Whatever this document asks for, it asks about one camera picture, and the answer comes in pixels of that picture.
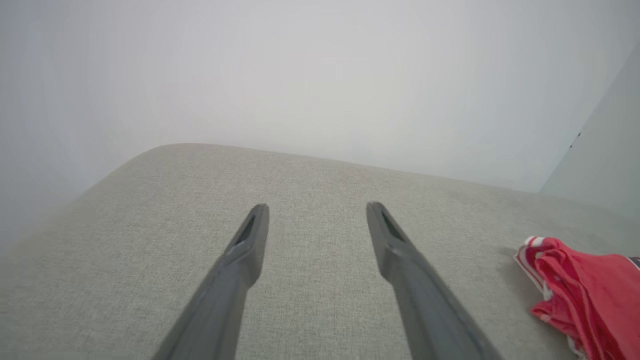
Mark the red and white jersey garment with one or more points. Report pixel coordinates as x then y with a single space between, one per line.
590 285

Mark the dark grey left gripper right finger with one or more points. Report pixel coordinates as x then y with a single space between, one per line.
420 300

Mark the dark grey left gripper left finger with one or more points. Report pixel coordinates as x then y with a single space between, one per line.
227 285

